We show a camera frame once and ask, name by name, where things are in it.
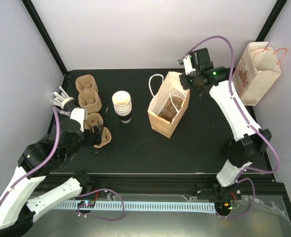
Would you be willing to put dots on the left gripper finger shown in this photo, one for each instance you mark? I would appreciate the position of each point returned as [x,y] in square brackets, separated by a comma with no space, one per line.
[97,143]
[98,131]

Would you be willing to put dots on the right controller board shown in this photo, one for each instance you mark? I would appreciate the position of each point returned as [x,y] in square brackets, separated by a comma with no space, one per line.
[227,206]

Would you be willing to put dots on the black frame post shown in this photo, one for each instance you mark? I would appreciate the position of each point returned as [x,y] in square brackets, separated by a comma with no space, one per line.
[29,6]
[272,17]

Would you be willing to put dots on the pulp cup carrier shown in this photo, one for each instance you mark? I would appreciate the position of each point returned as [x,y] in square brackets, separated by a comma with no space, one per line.
[90,100]
[96,119]
[169,111]
[86,82]

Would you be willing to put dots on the controller board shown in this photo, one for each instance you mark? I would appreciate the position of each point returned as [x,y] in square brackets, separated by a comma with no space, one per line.
[227,206]
[86,204]

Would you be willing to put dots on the right black frame post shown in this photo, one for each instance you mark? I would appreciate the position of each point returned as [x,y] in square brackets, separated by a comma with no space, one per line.
[272,17]

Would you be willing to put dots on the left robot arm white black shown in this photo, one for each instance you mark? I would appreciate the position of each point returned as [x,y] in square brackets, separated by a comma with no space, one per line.
[18,211]

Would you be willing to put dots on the bundle of white stirrers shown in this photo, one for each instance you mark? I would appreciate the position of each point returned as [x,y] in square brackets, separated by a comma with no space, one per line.
[59,98]

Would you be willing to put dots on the cup holding white stirrers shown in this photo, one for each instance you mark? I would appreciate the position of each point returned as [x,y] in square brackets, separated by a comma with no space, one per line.
[69,104]

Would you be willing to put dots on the left black frame post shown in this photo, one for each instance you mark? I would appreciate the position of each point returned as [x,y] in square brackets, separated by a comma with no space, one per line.
[29,6]

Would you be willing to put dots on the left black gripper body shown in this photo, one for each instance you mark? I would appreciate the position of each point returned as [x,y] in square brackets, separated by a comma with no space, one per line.
[89,140]

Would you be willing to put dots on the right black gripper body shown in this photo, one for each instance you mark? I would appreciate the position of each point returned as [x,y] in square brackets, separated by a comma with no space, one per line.
[188,85]

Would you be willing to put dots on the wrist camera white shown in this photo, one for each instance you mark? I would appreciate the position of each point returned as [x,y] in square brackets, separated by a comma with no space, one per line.
[80,115]
[186,62]

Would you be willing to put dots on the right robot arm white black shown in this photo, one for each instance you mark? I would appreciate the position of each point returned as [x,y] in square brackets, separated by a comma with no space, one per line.
[249,140]

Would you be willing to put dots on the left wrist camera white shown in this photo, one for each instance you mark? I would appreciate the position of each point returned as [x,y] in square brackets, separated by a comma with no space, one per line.
[80,115]

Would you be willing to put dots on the white slotted cable duct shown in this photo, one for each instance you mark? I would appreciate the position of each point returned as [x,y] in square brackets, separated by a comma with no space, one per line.
[153,206]

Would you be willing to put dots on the brown paper bag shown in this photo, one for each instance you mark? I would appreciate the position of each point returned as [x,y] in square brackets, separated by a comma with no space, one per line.
[170,86]

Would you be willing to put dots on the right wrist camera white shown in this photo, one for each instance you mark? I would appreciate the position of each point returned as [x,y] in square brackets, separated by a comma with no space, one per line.
[186,62]

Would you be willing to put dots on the white printed paper bag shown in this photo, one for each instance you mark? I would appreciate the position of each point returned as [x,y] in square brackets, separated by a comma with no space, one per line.
[257,70]

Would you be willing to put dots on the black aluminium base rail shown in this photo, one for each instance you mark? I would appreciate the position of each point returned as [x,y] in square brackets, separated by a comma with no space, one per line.
[155,184]

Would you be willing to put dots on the stack of paper cups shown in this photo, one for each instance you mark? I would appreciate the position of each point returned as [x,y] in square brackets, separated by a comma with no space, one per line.
[122,104]

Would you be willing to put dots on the left controller board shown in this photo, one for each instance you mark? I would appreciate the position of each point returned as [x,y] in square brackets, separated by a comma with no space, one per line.
[86,204]

